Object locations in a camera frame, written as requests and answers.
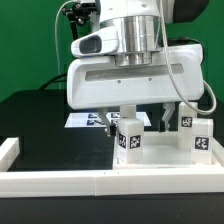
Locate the white U-shaped obstacle fence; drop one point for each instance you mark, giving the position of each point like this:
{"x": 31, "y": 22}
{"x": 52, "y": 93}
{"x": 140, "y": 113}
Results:
{"x": 103, "y": 182}

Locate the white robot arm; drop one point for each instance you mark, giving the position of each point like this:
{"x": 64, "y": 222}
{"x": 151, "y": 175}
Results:
{"x": 128, "y": 60}

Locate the white marker sheet with tags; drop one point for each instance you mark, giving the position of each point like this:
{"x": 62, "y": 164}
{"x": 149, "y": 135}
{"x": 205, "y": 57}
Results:
{"x": 92, "y": 119}

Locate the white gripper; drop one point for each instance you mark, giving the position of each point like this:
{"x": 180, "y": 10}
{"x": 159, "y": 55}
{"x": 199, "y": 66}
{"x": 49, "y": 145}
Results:
{"x": 173, "y": 75}

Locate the white square table top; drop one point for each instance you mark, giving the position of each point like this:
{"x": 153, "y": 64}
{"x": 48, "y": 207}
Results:
{"x": 160, "y": 150}

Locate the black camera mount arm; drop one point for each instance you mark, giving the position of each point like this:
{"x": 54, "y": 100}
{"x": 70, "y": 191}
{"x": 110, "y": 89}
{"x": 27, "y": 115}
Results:
{"x": 78, "y": 15}

